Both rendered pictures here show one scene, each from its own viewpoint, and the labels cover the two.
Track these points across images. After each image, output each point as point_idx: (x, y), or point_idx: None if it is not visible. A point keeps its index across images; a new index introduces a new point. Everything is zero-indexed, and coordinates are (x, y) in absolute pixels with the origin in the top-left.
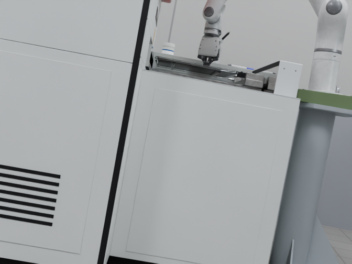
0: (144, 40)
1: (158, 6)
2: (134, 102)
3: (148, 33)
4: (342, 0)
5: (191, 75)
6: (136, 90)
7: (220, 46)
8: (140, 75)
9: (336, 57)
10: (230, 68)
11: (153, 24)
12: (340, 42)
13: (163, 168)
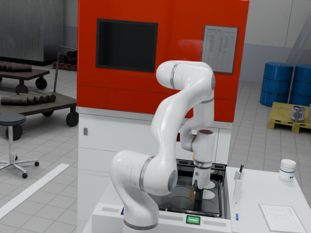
0: (79, 159)
1: (193, 128)
2: (92, 195)
3: (108, 154)
4: (113, 157)
5: (225, 200)
6: (93, 189)
7: (198, 178)
8: (98, 180)
9: (123, 226)
10: (229, 206)
11: (149, 146)
12: (124, 209)
13: None
